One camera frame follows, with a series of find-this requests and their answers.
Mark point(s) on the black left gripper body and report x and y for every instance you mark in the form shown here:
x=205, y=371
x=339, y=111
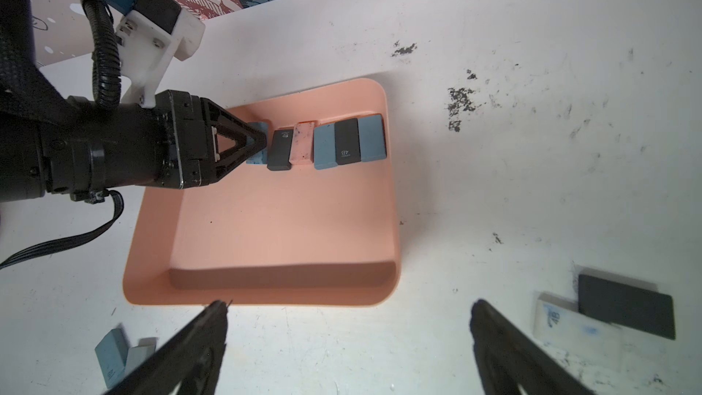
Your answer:
x=187, y=144

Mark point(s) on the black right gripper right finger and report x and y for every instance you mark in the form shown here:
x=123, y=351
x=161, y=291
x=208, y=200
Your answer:
x=510, y=363

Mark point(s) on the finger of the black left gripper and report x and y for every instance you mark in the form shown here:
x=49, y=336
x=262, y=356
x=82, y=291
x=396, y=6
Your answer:
x=231, y=141

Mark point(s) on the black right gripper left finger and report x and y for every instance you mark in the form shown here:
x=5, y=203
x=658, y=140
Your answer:
x=189, y=363

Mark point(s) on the white eraser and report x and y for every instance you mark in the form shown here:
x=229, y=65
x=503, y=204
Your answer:
x=587, y=338

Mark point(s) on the pink eraser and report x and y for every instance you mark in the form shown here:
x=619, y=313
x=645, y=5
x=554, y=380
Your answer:
x=302, y=148

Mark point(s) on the pink plastic storage tray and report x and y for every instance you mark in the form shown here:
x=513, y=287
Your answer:
x=261, y=237

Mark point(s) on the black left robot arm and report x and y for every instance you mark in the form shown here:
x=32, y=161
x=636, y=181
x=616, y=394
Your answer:
x=129, y=133

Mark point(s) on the grey eraser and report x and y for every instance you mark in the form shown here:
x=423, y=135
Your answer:
x=112, y=354
x=138, y=354

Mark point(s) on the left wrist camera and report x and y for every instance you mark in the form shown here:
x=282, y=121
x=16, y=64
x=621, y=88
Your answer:
x=149, y=36

